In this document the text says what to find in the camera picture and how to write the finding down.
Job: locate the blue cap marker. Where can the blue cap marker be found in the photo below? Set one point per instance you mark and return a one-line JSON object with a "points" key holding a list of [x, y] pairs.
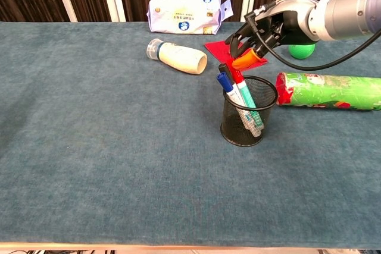
{"points": [[225, 83]]}

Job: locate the purple white tissue pack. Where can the purple white tissue pack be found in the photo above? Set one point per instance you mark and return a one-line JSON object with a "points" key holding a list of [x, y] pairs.
{"points": [[184, 10]]}

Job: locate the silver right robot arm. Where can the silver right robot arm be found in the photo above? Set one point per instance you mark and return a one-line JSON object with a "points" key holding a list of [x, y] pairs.
{"points": [[348, 13]]}

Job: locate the red envelope with gold seal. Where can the red envelope with gold seal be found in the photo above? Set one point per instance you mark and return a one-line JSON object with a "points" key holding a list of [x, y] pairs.
{"points": [[217, 48]]}

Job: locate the blue-grey tablecloth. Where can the blue-grey tablecloth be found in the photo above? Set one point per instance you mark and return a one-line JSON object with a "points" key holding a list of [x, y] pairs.
{"points": [[119, 147]]}

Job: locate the red cap marker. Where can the red cap marker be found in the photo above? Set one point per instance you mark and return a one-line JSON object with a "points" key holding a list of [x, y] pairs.
{"points": [[239, 80]]}

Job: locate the black mesh pen holder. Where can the black mesh pen holder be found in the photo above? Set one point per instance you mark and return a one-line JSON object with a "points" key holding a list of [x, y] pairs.
{"points": [[238, 135]]}

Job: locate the black cap marker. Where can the black cap marker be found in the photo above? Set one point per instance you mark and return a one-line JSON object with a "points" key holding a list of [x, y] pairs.
{"points": [[223, 69]]}

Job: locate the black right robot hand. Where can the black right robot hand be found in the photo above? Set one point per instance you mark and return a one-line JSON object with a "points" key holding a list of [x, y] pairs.
{"points": [[285, 25]]}

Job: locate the green chip tube red lid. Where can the green chip tube red lid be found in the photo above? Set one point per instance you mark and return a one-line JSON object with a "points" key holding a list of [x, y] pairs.
{"points": [[327, 92]]}

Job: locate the cream plastic milk bottle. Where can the cream plastic milk bottle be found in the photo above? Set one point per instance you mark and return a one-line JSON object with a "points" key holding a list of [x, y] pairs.
{"points": [[178, 57]]}

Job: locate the green ball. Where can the green ball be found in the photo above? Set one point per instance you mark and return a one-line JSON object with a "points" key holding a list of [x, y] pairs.
{"points": [[300, 52]]}

